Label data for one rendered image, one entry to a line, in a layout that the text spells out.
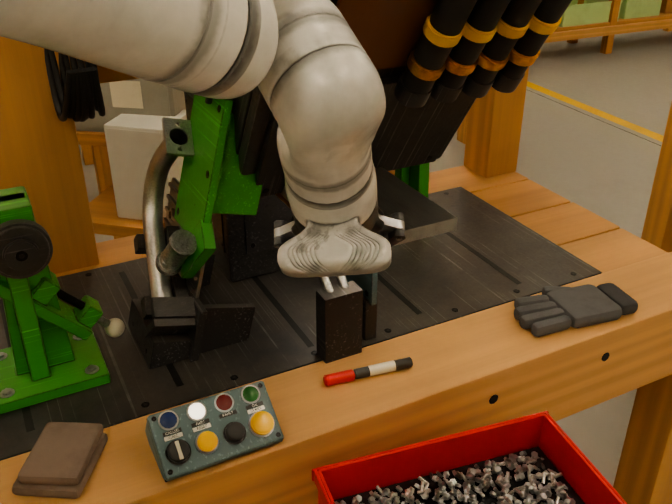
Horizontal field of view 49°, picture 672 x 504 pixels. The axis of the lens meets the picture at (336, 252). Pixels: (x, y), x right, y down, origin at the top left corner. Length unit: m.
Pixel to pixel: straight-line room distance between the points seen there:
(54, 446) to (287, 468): 0.28
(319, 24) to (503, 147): 1.31
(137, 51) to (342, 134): 0.14
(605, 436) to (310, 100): 2.07
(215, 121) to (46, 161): 0.43
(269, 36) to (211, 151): 0.59
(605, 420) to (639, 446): 0.87
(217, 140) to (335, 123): 0.54
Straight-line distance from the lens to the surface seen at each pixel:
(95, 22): 0.34
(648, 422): 1.57
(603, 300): 1.24
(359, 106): 0.44
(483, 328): 1.17
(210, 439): 0.91
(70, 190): 1.35
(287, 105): 0.45
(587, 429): 2.43
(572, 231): 1.55
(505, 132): 1.74
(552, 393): 1.20
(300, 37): 0.46
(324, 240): 0.59
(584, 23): 6.72
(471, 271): 1.31
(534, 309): 1.19
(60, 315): 1.06
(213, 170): 0.98
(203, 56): 0.38
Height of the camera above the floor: 1.55
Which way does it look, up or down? 29 degrees down
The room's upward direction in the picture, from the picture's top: straight up
